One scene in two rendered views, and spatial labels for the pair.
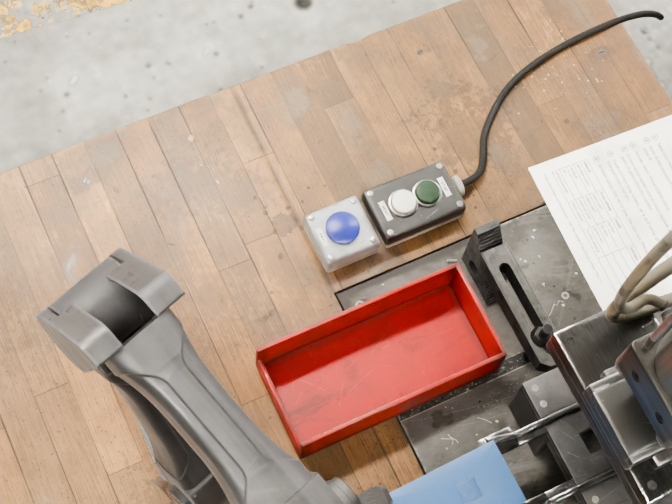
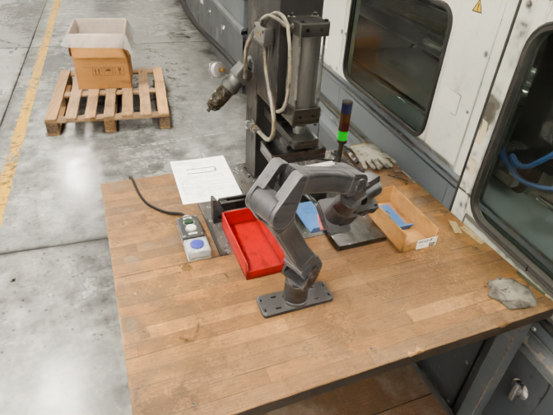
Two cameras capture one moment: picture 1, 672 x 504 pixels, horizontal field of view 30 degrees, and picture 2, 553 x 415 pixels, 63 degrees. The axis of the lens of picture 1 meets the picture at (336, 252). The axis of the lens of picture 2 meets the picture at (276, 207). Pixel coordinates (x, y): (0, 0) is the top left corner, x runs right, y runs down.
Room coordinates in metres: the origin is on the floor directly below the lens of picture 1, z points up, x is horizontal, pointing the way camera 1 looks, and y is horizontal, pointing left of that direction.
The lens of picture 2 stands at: (0.16, 0.94, 1.80)
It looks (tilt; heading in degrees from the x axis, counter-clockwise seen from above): 35 degrees down; 281
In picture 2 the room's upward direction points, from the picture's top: 4 degrees clockwise
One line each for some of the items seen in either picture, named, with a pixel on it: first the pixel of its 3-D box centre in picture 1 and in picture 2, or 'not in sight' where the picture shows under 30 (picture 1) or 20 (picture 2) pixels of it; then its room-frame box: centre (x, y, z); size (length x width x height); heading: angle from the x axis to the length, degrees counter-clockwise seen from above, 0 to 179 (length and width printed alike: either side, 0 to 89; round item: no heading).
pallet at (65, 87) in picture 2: not in sight; (112, 96); (2.56, -2.71, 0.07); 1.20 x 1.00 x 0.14; 118
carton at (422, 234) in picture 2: not in sight; (397, 217); (0.01, -0.32, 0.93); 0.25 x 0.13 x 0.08; 125
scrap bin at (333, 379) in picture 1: (379, 359); (252, 240); (0.43, -0.07, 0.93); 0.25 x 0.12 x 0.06; 125
